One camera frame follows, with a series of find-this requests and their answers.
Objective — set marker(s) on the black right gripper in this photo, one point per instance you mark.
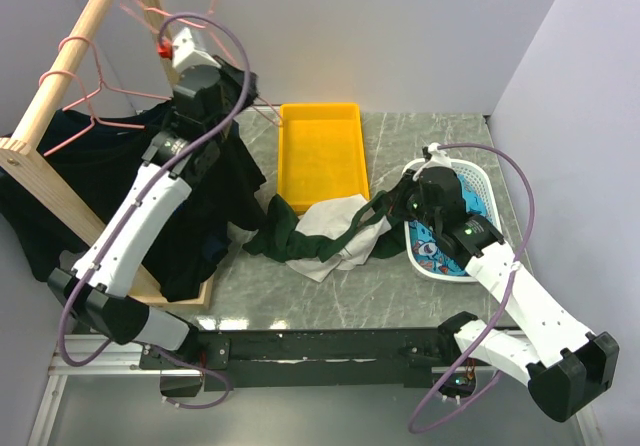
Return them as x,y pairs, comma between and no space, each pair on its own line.
398,194

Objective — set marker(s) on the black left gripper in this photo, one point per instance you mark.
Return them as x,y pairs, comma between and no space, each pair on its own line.
231,74

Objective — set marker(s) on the green and white t shirt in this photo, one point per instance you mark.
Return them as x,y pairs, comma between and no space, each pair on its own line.
340,233

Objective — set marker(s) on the yellow plastic tray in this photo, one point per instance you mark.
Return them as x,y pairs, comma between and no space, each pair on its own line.
321,154

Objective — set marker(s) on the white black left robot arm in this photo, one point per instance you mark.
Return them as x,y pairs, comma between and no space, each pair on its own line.
96,291

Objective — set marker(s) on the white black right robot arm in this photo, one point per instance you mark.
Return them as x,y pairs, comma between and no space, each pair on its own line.
563,364

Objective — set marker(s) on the dark navy t shirt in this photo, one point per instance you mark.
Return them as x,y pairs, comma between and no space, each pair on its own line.
64,124

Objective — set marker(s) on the black daisy t shirt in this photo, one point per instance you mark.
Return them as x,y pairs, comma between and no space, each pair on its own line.
101,168

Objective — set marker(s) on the blue shark print cloth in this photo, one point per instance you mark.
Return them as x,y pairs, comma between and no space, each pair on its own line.
424,250

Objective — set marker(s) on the white plastic basket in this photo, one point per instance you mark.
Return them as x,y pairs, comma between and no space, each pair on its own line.
482,184

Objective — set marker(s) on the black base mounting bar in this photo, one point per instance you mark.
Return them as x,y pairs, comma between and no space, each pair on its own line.
231,360

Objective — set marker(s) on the wooden clothes rack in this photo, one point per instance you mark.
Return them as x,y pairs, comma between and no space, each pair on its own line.
18,152

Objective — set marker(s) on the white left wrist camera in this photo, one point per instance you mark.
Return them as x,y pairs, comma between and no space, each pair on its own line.
187,50

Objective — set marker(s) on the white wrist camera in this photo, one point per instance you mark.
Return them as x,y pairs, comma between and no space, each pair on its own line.
187,50
432,157

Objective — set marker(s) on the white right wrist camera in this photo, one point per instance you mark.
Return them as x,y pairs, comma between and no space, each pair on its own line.
432,157

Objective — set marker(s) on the pink wire hanger front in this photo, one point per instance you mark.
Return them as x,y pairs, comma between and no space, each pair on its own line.
94,119

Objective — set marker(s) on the aluminium rail frame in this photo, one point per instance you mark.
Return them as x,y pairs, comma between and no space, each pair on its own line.
114,361

